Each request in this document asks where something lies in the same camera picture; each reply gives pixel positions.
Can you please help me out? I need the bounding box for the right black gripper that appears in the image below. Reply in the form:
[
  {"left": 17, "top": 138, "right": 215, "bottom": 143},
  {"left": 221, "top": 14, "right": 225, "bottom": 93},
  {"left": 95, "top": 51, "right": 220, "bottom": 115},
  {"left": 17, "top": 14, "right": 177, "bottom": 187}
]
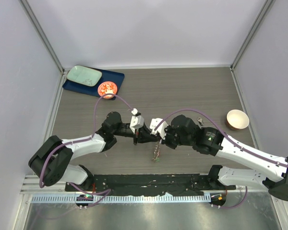
[{"left": 156, "top": 124, "right": 193, "bottom": 150}]

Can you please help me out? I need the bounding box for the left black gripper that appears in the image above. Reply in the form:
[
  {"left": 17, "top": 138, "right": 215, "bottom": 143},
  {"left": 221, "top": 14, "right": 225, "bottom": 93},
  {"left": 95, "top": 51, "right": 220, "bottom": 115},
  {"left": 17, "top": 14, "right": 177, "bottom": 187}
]
[{"left": 113, "top": 122, "right": 157, "bottom": 145}]

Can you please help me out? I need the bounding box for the large metal keyring with rings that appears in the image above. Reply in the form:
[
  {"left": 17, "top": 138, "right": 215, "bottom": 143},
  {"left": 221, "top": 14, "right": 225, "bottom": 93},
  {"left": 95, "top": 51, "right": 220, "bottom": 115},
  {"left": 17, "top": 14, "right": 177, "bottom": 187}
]
[{"left": 152, "top": 140, "right": 162, "bottom": 162}]

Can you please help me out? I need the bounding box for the silver key black head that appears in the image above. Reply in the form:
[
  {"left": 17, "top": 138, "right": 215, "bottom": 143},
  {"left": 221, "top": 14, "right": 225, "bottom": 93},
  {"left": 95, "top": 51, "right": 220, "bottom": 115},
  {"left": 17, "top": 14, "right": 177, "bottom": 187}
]
[{"left": 197, "top": 117, "right": 204, "bottom": 126}]

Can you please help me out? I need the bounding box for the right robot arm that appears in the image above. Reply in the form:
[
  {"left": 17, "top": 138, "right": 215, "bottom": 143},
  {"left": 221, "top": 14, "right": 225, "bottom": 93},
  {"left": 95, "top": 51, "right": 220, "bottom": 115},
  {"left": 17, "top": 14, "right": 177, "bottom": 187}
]
[{"left": 155, "top": 115, "right": 288, "bottom": 201}]

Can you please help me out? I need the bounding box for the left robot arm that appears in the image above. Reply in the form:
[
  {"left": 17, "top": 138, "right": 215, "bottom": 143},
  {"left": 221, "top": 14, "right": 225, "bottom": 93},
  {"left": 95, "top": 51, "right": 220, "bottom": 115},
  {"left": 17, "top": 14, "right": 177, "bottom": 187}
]
[{"left": 28, "top": 112, "right": 160, "bottom": 191}]

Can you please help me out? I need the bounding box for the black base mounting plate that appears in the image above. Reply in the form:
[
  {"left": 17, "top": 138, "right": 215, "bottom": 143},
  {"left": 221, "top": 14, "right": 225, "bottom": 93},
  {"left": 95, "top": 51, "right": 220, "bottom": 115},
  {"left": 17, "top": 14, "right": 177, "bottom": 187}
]
[{"left": 64, "top": 172, "right": 237, "bottom": 196}]

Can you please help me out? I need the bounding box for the red patterned small bowl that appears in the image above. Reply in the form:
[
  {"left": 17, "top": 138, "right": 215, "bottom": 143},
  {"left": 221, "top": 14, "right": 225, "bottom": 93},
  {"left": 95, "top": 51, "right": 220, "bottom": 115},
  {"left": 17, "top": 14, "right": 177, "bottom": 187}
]
[{"left": 97, "top": 81, "right": 118, "bottom": 99}]

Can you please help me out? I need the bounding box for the dark blue tray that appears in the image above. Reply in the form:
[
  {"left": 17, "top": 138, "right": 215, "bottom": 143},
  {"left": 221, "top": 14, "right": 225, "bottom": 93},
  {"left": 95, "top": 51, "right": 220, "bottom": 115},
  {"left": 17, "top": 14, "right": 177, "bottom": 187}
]
[{"left": 63, "top": 65, "right": 125, "bottom": 97}]

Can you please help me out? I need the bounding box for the white brown bowl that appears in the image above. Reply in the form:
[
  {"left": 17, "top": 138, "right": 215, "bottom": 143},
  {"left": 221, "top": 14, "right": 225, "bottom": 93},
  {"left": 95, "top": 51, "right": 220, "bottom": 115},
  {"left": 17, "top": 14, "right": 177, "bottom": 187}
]
[{"left": 225, "top": 109, "right": 250, "bottom": 130}]

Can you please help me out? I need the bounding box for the light green rectangular plate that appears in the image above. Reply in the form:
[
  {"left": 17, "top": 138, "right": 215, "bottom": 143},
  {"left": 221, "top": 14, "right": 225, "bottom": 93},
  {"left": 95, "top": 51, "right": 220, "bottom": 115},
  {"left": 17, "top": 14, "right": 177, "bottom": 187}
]
[{"left": 67, "top": 65, "right": 102, "bottom": 87}]

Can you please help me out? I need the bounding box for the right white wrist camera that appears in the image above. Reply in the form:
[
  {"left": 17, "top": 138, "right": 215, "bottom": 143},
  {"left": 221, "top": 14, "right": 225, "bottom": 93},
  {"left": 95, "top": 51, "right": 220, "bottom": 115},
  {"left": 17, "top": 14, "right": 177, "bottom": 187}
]
[{"left": 149, "top": 118, "right": 168, "bottom": 140}]

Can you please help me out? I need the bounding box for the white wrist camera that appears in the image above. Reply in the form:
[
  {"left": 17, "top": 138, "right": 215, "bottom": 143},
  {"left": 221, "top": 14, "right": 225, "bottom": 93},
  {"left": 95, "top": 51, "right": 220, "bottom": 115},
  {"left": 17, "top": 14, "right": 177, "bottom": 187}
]
[
  {"left": 130, "top": 108, "right": 144, "bottom": 134},
  {"left": 149, "top": 118, "right": 168, "bottom": 140}
]

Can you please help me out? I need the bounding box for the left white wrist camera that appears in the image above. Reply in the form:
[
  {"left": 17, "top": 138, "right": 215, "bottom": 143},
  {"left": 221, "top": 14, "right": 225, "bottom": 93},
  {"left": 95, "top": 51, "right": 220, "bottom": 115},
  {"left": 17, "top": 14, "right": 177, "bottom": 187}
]
[{"left": 130, "top": 108, "right": 144, "bottom": 134}]

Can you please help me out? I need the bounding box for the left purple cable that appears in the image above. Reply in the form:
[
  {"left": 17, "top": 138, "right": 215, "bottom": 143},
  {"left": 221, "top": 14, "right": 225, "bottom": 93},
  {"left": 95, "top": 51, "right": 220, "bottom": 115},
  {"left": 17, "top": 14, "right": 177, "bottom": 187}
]
[{"left": 39, "top": 93, "right": 135, "bottom": 208}]

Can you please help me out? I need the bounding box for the slotted cable duct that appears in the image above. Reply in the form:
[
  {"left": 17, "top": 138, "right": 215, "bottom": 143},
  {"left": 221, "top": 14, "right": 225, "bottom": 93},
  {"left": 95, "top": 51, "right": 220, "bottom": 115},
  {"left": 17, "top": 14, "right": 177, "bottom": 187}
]
[{"left": 31, "top": 193, "right": 211, "bottom": 204}]

